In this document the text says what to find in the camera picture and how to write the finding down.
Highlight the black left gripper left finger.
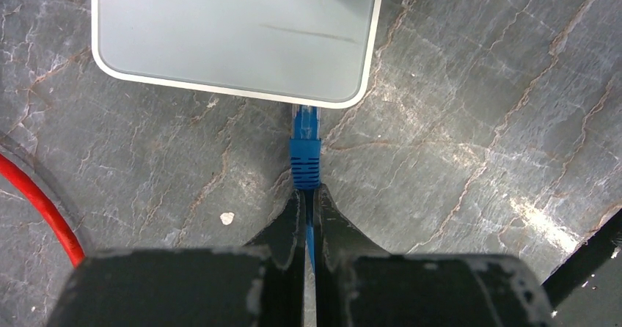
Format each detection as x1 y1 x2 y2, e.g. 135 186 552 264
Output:
48 191 305 326

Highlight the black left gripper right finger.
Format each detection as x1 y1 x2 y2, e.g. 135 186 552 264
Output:
313 185 555 326

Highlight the long blue ethernet cable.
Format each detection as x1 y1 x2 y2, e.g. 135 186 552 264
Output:
289 104 323 273

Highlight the white network switch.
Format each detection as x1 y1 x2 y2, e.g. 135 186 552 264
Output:
91 0 382 109

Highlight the long red ethernet cable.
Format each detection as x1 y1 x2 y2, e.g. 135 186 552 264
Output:
0 153 87 268

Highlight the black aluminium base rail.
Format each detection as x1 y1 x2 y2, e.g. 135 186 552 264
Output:
542 214 621 326

